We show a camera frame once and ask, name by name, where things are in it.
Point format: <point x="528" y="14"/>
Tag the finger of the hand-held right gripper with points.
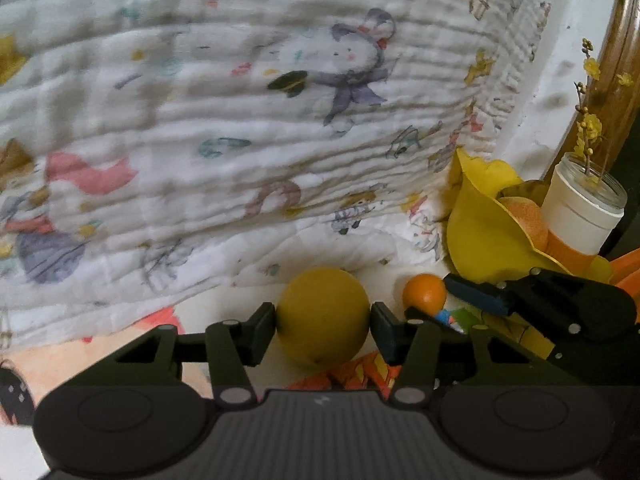
<point x="475" y="296"/>

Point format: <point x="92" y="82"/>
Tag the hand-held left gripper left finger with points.
<point x="261" y="332"/>

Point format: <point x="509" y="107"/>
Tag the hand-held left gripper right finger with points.
<point x="384" y="332"/>

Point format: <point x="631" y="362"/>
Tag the yellow plastic bowl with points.
<point x="480" y="240"/>

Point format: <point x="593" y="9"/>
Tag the round yellow pear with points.
<point x="322" y="317"/>

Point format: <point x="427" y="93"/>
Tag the small orange tangerine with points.
<point x="425" y="292"/>

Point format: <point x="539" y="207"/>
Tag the pale orange grapefruit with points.
<point x="525" y="222"/>

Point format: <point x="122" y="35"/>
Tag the white plastic jar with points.
<point x="582" y="212"/>

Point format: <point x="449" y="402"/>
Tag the white cartoon printed blanket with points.
<point x="225" y="135"/>

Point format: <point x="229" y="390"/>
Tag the yellow flower sprig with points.
<point x="590" y="125"/>

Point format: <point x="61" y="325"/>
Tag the orange and blue poster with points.
<point x="55" y="362"/>

